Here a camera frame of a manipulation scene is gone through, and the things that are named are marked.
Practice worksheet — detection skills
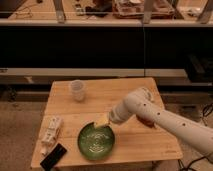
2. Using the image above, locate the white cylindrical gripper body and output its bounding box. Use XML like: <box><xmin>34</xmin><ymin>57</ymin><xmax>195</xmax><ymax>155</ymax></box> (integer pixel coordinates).
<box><xmin>109</xmin><ymin>101</ymin><xmax>132</xmax><ymax>124</ymax></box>

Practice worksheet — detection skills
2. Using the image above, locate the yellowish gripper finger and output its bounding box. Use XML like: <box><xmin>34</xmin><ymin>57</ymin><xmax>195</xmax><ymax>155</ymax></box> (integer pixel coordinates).
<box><xmin>94</xmin><ymin>114</ymin><xmax>110</xmax><ymax>128</ymax></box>

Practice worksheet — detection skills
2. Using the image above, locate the green ceramic bowl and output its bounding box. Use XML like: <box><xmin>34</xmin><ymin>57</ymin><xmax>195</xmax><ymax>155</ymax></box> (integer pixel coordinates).
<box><xmin>77</xmin><ymin>122</ymin><xmax>115</xmax><ymax>160</ymax></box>

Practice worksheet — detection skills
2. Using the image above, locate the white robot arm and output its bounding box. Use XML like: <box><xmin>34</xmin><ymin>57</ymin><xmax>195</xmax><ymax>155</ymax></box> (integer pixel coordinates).
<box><xmin>94</xmin><ymin>87</ymin><xmax>213</xmax><ymax>161</ymax></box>

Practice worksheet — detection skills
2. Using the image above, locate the wooden table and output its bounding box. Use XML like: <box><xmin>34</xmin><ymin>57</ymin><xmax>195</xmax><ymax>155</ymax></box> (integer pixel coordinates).
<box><xmin>30</xmin><ymin>77</ymin><xmax>184</xmax><ymax>171</ymax></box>

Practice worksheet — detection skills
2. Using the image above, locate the white packaged snack bar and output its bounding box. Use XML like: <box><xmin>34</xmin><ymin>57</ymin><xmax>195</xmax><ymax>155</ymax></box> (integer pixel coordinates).
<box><xmin>41</xmin><ymin>117</ymin><xmax>63</xmax><ymax>146</ymax></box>

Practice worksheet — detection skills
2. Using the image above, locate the black remote control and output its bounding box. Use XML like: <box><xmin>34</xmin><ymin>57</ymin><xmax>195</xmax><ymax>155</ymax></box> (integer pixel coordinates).
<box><xmin>40</xmin><ymin>143</ymin><xmax>67</xmax><ymax>171</ymax></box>

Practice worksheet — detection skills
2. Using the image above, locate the clutter tray on shelf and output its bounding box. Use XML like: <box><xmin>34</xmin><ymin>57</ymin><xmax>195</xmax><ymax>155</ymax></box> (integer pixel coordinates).
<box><xmin>112</xmin><ymin>0</ymin><xmax>175</xmax><ymax>18</ymax></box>

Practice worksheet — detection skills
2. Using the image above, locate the long workbench shelf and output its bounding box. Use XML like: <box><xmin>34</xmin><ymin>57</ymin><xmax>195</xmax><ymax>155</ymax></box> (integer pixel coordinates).
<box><xmin>0</xmin><ymin>0</ymin><xmax>213</xmax><ymax>84</ymax></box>

